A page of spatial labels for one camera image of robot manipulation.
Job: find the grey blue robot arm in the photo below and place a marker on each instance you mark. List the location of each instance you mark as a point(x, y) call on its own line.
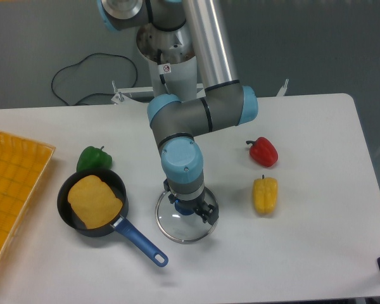
point(222, 101)

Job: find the white table clamp bracket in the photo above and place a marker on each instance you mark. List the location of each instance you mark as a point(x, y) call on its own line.
point(283, 89)

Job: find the yellow woven basket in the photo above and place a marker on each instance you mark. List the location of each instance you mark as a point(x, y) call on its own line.
point(22, 164)

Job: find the green bell pepper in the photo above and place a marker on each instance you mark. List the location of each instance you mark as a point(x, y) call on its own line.
point(93, 157)

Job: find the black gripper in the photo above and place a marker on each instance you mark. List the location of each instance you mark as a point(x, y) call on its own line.
point(188, 202)

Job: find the yellow bell pepper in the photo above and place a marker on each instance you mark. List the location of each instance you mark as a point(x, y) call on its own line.
point(265, 191)

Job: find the glass pot lid blue knob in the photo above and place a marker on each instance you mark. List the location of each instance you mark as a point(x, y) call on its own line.
point(183, 229)

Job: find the red bell pepper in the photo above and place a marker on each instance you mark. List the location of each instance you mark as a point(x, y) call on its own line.
point(263, 152)

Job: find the black saucepan blue handle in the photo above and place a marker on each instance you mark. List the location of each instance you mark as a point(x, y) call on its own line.
point(119, 224)

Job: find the yellow toast slice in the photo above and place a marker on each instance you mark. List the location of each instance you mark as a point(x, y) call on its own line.
point(94, 202)

